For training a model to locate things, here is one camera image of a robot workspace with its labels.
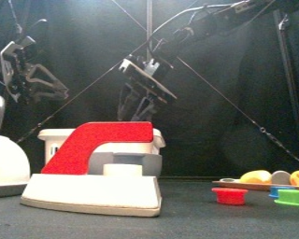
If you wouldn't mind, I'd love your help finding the white toy kettle grey handle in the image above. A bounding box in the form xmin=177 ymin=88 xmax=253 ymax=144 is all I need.
xmin=0 ymin=92 xmax=31 ymax=199

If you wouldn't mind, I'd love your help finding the white plastic basket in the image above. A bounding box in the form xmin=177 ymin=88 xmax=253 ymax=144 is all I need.
xmin=35 ymin=127 xmax=167 ymax=179

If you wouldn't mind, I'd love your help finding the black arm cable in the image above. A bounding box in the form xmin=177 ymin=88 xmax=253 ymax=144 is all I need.
xmin=149 ymin=2 xmax=245 ymax=41

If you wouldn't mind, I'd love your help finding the wooden cutting board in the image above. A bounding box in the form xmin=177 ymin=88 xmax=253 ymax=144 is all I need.
xmin=211 ymin=178 xmax=299 ymax=192

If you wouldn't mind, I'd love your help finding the white toy iron red handle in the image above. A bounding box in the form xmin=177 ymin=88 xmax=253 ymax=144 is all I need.
xmin=19 ymin=120 xmax=162 ymax=218

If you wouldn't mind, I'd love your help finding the diagonal brace wire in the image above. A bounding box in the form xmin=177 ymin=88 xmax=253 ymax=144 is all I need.
xmin=14 ymin=0 xmax=200 ymax=144

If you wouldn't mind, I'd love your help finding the grey toy food piece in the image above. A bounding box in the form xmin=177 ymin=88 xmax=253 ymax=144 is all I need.
xmin=271 ymin=170 xmax=291 ymax=186

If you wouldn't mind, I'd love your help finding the blue toy cap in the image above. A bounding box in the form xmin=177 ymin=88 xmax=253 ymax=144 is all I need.
xmin=268 ymin=186 xmax=296 ymax=200

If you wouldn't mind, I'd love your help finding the diagonal wire with turnbuckle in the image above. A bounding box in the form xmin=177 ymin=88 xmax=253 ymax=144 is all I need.
xmin=109 ymin=0 xmax=299 ymax=171

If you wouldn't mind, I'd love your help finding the black frame strut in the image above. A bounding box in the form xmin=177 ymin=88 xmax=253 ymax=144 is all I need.
xmin=272 ymin=8 xmax=299 ymax=162

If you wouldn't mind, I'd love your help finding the vertical metal frame pole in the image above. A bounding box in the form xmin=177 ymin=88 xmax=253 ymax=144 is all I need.
xmin=145 ymin=0 xmax=153 ymax=63

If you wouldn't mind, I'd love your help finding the green toy cap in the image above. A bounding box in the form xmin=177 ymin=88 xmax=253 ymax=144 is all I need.
xmin=272 ymin=189 xmax=299 ymax=207

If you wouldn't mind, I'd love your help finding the red toy cap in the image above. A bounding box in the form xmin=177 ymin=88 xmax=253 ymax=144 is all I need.
xmin=211 ymin=187 xmax=249 ymax=206

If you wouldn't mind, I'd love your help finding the yellow toy food piece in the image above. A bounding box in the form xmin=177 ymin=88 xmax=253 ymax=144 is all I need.
xmin=239 ymin=169 xmax=272 ymax=185

